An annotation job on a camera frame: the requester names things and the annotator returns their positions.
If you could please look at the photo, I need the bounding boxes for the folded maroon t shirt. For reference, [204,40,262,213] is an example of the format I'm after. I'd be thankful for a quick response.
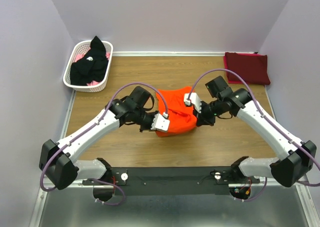
[224,52,271,85]

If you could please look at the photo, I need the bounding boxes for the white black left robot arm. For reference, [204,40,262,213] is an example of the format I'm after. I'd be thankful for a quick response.
[39,82,169,192]

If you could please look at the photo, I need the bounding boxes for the orange t shirt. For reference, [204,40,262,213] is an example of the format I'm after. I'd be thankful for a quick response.
[156,86,197,138]

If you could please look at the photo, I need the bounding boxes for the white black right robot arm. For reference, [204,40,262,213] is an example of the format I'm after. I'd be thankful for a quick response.
[184,76,317,188]

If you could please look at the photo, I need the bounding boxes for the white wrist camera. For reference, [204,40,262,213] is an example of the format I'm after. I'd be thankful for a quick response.
[183,92,202,113]
[150,113,170,132]

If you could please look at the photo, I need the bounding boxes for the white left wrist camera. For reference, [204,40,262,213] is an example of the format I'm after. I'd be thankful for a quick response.
[150,113,170,132]

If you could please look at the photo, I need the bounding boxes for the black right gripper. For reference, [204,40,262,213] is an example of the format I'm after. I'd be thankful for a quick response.
[192,97,224,126]

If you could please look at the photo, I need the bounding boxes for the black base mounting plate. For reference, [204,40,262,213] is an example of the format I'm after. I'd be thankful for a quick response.
[82,166,261,202]

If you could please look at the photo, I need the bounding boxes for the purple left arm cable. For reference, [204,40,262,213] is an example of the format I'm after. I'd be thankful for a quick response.
[39,82,170,206]

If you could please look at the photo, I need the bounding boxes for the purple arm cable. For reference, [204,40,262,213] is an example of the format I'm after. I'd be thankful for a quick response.
[186,68,320,203]
[39,82,170,206]

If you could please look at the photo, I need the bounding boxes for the black t shirt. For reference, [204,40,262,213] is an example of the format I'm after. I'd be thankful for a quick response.
[69,36,109,86]

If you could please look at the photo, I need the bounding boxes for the aluminium extrusion rail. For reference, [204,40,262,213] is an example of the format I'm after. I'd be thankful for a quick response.
[39,164,311,188]

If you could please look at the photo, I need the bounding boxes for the white plastic laundry basket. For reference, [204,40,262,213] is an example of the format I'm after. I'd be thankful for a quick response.
[63,37,114,93]

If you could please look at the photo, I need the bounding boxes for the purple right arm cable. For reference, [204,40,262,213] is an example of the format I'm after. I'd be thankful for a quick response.
[186,68,320,203]

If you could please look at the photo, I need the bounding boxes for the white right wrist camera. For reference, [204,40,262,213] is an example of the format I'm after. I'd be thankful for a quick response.
[183,92,202,113]

